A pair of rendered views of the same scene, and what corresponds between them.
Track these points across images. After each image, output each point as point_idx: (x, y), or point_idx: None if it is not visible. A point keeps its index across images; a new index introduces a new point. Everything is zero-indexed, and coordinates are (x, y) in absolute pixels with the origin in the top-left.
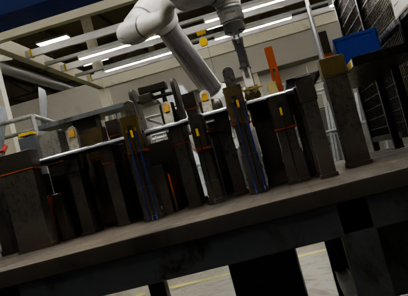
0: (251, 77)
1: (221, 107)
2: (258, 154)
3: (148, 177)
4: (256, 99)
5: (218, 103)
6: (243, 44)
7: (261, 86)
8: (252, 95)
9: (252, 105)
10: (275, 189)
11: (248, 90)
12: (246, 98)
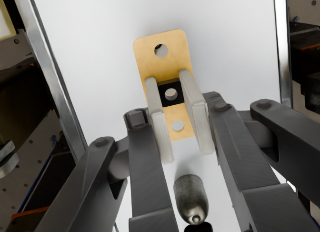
0: (195, 82)
1: (198, 181)
2: (296, 30)
3: (314, 219)
4: (287, 33)
5: (207, 199)
6: (301, 204)
7: (140, 41)
8: (6, 127)
9: (56, 112)
10: (299, 1)
11: (1, 148)
12: (19, 148)
